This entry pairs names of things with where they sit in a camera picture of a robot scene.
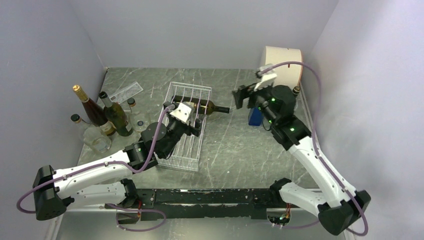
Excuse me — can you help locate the white wire wine rack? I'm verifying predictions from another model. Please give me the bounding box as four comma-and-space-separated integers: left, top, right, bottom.
157, 81, 212, 172

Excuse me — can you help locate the cream cylindrical appliance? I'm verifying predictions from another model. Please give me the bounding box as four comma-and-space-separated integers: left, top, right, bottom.
259, 45, 304, 89

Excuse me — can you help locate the amber bottle gold cap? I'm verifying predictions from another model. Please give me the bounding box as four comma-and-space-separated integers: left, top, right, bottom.
72, 84, 116, 136

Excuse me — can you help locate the clear bottle blue emblem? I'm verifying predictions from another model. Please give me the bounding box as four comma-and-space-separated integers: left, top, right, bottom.
127, 97, 151, 134

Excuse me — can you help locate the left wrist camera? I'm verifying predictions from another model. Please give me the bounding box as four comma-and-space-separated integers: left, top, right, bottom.
169, 102, 194, 125

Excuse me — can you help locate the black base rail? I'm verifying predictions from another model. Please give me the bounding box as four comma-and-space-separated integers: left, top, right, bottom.
117, 188, 293, 221

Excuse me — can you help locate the green wine bottle white label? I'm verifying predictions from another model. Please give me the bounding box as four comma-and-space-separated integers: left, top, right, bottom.
99, 91, 134, 137

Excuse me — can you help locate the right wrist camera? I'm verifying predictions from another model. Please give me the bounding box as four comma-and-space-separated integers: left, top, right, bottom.
253, 67, 277, 92

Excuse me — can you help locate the clear bottle cork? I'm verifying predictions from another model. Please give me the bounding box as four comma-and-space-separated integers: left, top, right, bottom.
70, 113, 112, 153

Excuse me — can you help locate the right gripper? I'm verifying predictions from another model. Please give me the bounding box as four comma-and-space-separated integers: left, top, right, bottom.
231, 79, 278, 126

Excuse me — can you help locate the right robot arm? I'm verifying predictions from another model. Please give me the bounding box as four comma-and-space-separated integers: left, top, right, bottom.
232, 84, 371, 236

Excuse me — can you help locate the dark green wine bottle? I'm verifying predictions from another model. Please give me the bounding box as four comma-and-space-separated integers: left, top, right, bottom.
172, 95, 230, 115

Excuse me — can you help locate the purple cable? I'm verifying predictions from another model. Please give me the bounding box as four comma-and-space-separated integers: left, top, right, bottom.
258, 61, 369, 237
16, 104, 176, 232

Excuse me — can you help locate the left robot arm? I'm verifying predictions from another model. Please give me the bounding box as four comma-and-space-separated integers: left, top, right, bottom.
32, 114, 203, 221

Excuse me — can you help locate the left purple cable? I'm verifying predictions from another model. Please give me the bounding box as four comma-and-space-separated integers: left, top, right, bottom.
16, 104, 176, 232

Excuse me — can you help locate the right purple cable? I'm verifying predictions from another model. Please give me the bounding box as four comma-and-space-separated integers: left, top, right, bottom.
258, 61, 369, 237

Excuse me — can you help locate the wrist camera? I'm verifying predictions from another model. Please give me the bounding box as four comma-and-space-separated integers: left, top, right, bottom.
169, 102, 194, 125
253, 67, 277, 92

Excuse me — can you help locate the clear bottle black gold cap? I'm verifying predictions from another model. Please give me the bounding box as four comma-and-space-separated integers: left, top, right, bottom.
292, 85, 301, 99

